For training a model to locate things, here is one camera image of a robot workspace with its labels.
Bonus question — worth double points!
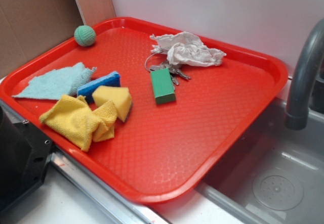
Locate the light blue cloth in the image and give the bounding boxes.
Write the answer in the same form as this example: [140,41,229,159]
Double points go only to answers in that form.
[13,62,97,100]

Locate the grey plastic sink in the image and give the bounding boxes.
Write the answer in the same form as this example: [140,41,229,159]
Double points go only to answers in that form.
[196,99,323,223]

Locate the silver key bunch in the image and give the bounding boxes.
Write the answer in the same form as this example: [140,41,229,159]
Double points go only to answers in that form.
[144,53,191,86]

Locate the green knitted ball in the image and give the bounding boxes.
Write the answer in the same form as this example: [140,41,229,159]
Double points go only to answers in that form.
[74,25,96,47]

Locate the crumpled white paper towel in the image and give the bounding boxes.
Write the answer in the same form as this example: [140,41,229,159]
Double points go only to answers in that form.
[150,31,226,67]

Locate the blue sponge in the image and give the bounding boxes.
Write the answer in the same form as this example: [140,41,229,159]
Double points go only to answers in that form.
[76,71,122,104]

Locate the grey faucet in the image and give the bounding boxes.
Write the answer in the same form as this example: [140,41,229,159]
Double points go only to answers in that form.
[285,19,323,130]

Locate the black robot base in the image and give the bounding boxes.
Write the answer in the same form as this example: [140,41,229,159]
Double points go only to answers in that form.
[1,109,54,215]

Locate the yellow microfibre cloth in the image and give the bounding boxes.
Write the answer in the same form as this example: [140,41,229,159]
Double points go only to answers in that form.
[39,95,117,152]

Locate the yellow sponge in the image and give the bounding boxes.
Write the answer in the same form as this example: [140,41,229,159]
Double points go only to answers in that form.
[92,85,133,122]

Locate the green rectangular block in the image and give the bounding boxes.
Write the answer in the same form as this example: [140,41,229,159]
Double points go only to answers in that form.
[150,68,176,105]

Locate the red plastic tray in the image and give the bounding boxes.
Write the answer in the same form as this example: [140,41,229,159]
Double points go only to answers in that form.
[1,18,288,204]

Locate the brown cardboard panel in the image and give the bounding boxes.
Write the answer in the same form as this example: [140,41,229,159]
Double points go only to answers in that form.
[1,0,83,77]

